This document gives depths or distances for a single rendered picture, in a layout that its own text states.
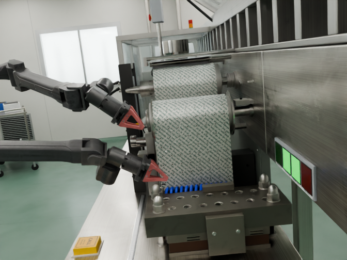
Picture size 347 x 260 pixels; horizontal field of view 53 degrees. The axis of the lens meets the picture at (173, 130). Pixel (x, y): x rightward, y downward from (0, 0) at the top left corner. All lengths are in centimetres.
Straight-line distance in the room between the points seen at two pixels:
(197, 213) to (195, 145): 24
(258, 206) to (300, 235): 49
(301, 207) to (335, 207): 75
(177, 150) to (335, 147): 60
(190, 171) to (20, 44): 626
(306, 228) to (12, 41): 647
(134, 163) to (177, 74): 41
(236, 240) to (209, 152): 29
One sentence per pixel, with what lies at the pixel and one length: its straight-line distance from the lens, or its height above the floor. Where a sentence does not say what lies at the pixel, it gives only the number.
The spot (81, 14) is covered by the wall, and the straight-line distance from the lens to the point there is 687.
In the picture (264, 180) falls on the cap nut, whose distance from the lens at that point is 110.
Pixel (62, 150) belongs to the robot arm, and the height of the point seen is 121.
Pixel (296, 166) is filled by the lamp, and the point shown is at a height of 119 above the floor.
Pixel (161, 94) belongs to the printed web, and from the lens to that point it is 132.
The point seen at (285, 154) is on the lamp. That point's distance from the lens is 86.
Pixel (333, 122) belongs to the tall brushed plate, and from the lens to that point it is 62.
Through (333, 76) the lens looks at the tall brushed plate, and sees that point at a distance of 61.
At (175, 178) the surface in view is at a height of 106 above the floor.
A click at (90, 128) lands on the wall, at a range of 694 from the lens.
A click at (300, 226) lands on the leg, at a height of 78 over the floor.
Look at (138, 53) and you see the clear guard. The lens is 212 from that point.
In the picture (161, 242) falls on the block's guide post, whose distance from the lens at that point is 109.
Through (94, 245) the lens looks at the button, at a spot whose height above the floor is 92.
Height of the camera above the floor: 145
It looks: 12 degrees down
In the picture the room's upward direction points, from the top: 6 degrees counter-clockwise
